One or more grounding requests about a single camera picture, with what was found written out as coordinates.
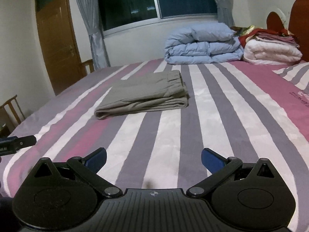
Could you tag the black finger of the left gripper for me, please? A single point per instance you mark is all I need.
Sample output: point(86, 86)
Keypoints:
point(26, 141)
point(8, 139)

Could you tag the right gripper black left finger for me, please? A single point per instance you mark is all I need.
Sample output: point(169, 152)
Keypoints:
point(63, 195)

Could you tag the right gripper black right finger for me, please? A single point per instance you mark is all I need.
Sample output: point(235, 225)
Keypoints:
point(243, 196)

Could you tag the grey pants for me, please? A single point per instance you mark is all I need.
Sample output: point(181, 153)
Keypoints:
point(149, 93)

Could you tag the wooden chair at left edge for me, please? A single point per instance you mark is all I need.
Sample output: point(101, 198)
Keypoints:
point(13, 114)

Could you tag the striped pink grey bedsheet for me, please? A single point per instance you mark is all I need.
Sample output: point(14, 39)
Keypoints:
point(235, 109)

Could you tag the wooden chair near door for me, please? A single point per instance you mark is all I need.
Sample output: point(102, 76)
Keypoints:
point(87, 67)

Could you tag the brown wooden door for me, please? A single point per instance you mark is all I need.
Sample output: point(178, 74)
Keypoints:
point(58, 43)

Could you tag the striped pillow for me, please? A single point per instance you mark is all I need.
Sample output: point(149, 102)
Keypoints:
point(296, 74)

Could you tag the folded white quilt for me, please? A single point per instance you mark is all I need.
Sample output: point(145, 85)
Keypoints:
point(265, 53)

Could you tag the folded light blue duvet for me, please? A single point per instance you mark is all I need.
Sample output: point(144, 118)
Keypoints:
point(203, 43)

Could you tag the red wooden headboard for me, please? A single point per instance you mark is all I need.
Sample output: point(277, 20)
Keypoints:
point(298, 24)

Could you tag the aluminium frame window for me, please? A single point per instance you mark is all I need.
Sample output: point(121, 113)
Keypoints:
point(120, 15)

